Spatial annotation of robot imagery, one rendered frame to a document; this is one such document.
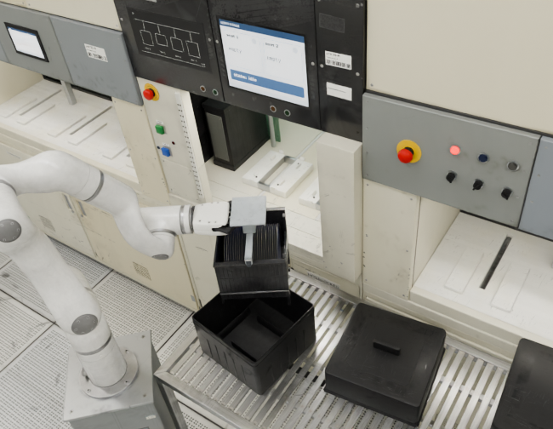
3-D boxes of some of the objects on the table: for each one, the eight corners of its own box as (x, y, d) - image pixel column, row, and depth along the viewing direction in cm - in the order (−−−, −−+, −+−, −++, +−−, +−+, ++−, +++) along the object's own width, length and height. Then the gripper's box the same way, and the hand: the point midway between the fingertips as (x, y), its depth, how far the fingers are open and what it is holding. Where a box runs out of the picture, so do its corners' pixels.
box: (476, 472, 156) (491, 425, 139) (504, 386, 174) (521, 335, 157) (594, 526, 144) (625, 482, 127) (612, 429, 161) (641, 378, 145)
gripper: (184, 229, 159) (251, 225, 158) (191, 191, 172) (253, 186, 171) (189, 248, 164) (254, 245, 163) (196, 209, 177) (256, 206, 176)
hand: (247, 215), depth 167 cm, fingers closed on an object, 3 cm apart
